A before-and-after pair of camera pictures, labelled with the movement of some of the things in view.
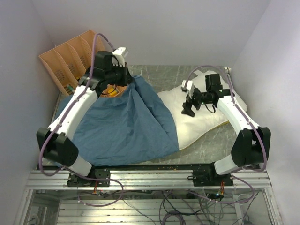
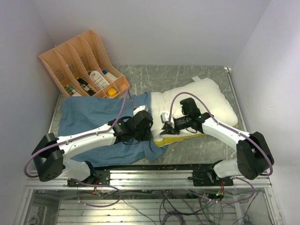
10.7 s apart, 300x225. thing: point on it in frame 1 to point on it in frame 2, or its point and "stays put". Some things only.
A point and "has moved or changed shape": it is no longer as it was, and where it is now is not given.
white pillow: (188, 128) has moved or changed shape
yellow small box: (114, 92) stays put
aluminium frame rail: (147, 180) stays put
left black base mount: (74, 180) stays put
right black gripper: (187, 105) to (168, 129)
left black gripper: (127, 78) to (148, 135)
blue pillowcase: (131, 127) has moved or changed shape
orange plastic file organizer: (69, 62) stays put
